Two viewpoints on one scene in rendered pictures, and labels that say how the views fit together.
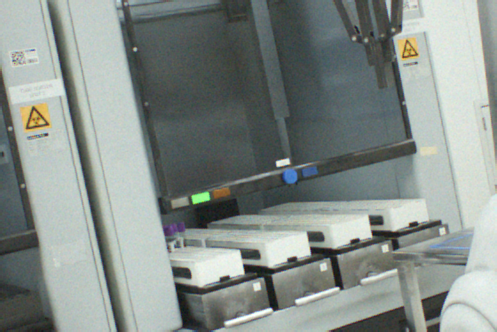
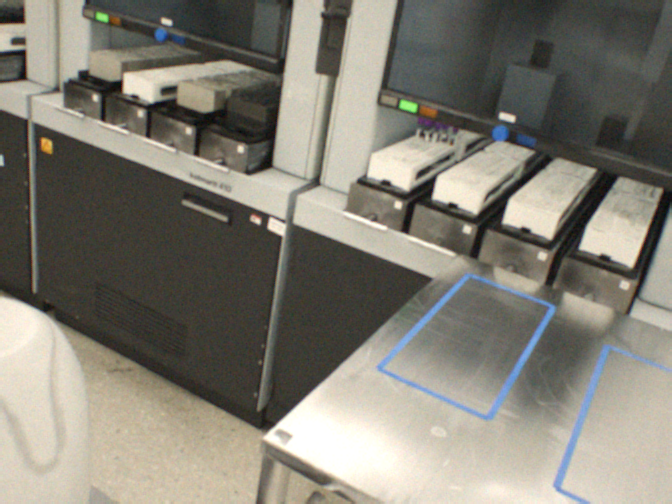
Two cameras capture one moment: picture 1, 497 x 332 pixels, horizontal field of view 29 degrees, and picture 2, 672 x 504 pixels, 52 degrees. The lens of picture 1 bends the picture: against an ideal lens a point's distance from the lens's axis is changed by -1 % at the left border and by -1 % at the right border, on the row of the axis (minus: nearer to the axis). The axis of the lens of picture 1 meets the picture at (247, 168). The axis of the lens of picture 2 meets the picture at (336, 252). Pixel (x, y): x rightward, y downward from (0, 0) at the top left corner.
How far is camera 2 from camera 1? 134 cm
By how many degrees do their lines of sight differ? 54
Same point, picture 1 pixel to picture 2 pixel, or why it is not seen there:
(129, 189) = (362, 67)
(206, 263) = (378, 161)
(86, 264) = (308, 108)
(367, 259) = (516, 253)
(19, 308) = (251, 111)
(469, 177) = not seen: outside the picture
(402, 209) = (602, 236)
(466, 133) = not seen: outside the picture
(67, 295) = (287, 122)
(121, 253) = (336, 114)
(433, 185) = not seen: outside the picture
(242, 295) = (383, 203)
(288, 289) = (424, 226)
